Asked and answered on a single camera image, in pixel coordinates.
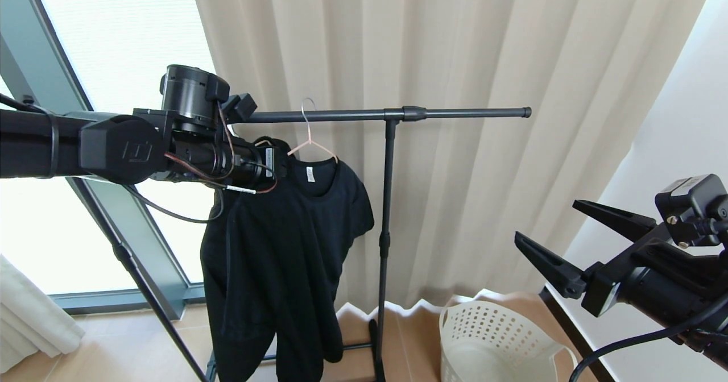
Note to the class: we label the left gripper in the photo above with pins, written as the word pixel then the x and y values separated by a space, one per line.
pixel 244 160

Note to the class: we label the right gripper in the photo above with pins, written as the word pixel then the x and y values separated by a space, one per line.
pixel 660 285

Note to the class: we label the black knitted garment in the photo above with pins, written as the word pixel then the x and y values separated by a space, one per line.
pixel 210 268

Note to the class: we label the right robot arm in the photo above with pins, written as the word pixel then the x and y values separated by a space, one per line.
pixel 716 351

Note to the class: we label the white laundry basket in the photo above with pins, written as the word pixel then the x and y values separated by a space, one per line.
pixel 500 331

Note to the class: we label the black clothes rack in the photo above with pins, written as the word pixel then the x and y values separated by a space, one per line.
pixel 455 112

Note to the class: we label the window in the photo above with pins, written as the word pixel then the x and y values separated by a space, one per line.
pixel 125 29

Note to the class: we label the beige curtain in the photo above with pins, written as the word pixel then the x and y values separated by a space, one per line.
pixel 455 41
pixel 34 319

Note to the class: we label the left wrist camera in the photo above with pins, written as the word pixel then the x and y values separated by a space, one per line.
pixel 239 109

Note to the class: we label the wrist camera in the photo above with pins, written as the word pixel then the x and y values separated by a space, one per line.
pixel 694 200
pixel 239 109

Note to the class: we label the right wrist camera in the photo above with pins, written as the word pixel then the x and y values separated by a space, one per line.
pixel 694 200

